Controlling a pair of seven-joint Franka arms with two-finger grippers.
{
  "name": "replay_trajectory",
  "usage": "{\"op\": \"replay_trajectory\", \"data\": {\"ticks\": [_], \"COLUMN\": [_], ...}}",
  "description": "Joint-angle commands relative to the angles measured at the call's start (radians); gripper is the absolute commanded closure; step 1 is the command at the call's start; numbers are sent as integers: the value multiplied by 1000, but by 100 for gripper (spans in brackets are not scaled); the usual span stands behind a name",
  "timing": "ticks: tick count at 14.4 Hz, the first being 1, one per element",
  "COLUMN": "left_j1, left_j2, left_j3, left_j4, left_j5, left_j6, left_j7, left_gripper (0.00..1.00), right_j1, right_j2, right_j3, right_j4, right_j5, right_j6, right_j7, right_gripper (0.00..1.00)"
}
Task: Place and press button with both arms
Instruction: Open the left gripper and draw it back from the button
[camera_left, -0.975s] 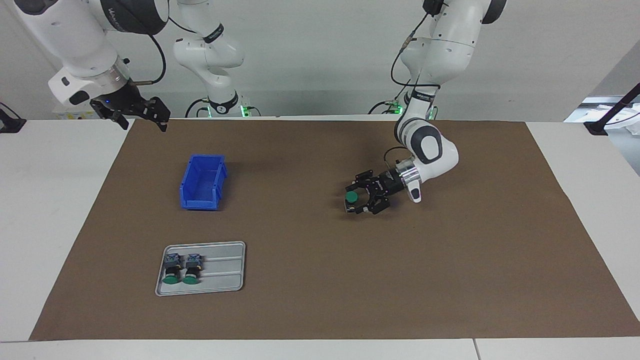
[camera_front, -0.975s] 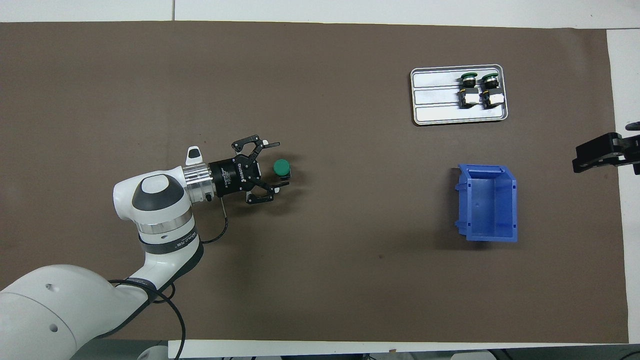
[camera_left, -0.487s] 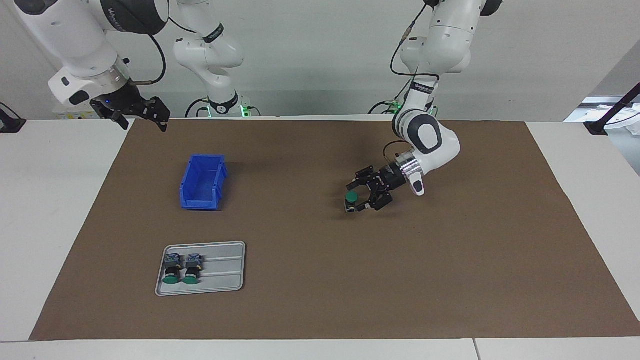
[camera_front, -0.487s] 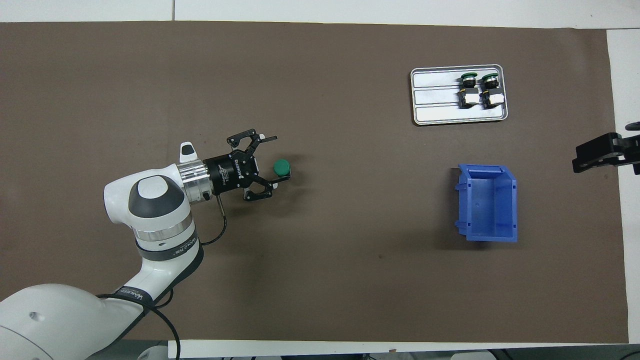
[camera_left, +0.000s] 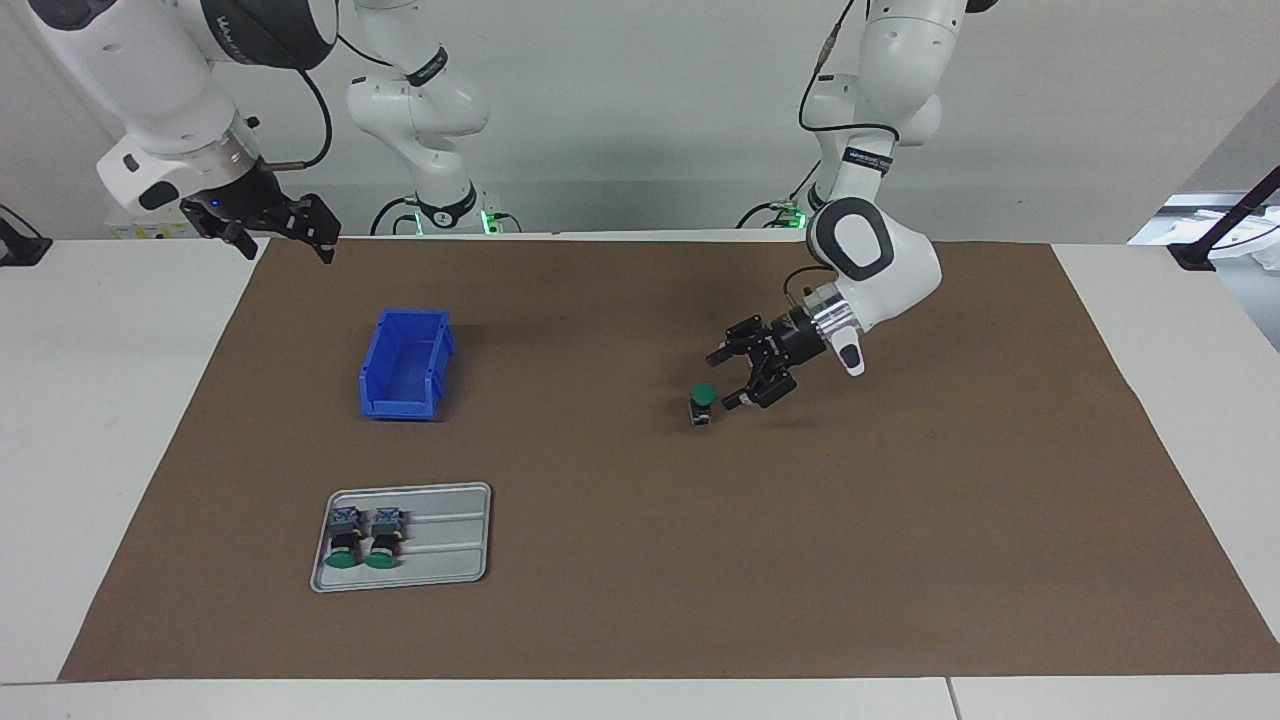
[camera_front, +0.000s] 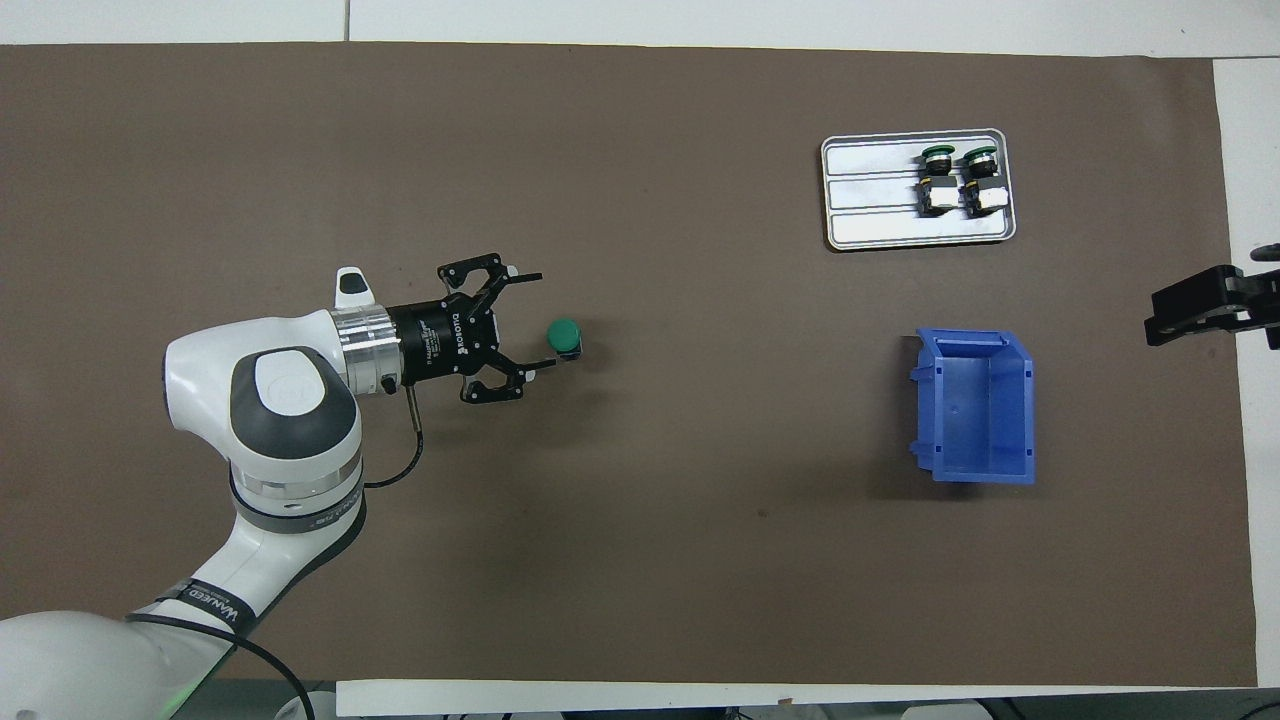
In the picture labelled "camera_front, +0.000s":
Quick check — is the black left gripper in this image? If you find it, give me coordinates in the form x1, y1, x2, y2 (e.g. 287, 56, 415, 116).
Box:
387, 253, 558, 405

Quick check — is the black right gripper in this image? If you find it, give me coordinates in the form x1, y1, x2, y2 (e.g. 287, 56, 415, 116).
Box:
1144, 243, 1280, 351

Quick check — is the grey metal tray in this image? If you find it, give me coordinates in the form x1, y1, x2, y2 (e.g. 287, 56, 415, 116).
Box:
820, 127, 1018, 252

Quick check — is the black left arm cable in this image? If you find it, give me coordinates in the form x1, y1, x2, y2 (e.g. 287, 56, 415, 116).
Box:
125, 385, 427, 720

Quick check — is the blue plastic storage bin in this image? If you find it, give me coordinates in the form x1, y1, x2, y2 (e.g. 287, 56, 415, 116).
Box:
908, 327, 1038, 486

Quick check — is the brown table mat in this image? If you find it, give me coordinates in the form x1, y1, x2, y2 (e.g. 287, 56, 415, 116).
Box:
0, 40, 1259, 689

